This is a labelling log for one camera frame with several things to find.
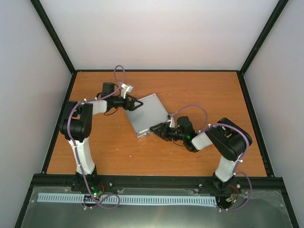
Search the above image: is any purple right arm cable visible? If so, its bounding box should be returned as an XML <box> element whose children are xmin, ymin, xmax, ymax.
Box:
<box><xmin>166</xmin><ymin>104</ymin><xmax>253</xmax><ymax>212</ymax></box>

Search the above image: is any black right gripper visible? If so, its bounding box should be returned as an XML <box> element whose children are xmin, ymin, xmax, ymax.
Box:
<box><xmin>150</xmin><ymin>123</ymin><xmax>186</xmax><ymax>142</ymax></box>

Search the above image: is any black aluminium frame rail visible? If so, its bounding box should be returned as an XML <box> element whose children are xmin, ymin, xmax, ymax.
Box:
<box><xmin>30</xmin><ymin>174</ymin><xmax>286</xmax><ymax>194</ymax></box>

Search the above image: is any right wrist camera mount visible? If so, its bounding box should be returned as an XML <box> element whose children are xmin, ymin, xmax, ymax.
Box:
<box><xmin>166</xmin><ymin>114</ymin><xmax>175</xmax><ymax>128</ymax></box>

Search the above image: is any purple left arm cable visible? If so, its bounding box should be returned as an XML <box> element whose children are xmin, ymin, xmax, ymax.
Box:
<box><xmin>66</xmin><ymin>65</ymin><xmax>126</xmax><ymax>210</ymax></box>

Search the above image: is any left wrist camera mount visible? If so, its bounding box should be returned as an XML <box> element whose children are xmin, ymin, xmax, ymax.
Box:
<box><xmin>120</xmin><ymin>83</ymin><xmax>133</xmax><ymax>99</ymax></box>

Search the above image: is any right connector with wires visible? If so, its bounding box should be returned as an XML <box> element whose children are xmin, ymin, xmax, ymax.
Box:
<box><xmin>228</xmin><ymin>184</ymin><xmax>252</xmax><ymax>209</ymax></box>

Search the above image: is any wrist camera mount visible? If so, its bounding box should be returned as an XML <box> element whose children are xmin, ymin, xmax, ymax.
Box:
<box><xmin>166</xmin><ymin>114</ymin><xmax>175</xmax><ymax>128</ymax></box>
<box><xmin>120</xmin><ymin>83</ymin><xmax>133</xmax><ymax>99</ymax></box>

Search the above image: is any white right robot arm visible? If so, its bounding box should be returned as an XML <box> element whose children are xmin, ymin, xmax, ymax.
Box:
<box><xmin>150</xmin><ymin>116</ymin><xmax>253</xmax><ymax>192</ymax></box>

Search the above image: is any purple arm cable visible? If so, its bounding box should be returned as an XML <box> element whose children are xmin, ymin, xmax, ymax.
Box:
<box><xmin>66</xmin><ymin>65</ymin><xmax>126</xmax><ymax>210</ymax></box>
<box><xmin>166</xmin><ymin>104</ymin><xmax>253</xmax><ymax>212</ymax></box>

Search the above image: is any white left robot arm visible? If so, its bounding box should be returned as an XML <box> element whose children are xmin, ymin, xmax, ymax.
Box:
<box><xmin>59</xmin><ymin>82</ymin><xmax>143</xmax><ymax>191</ymax></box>

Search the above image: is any aluminium poker set case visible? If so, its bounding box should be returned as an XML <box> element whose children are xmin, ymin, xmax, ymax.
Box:
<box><xmin>125</xmin><ymin>93</ymin><xmax>168</xmax><ymax>139</ymax></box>

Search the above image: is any light blue cable duct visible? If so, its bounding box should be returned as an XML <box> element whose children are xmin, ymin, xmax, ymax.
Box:
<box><xmin>37</xmin><ymin>193</ymin><xmax>217</xmax><ymax>207</ymax></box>

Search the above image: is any left controller board with LED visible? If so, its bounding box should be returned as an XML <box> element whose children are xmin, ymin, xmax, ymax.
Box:
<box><xmin>91</xmin><ymin>183</ymin><xmax>105</xmax><ymax>198</ymax></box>

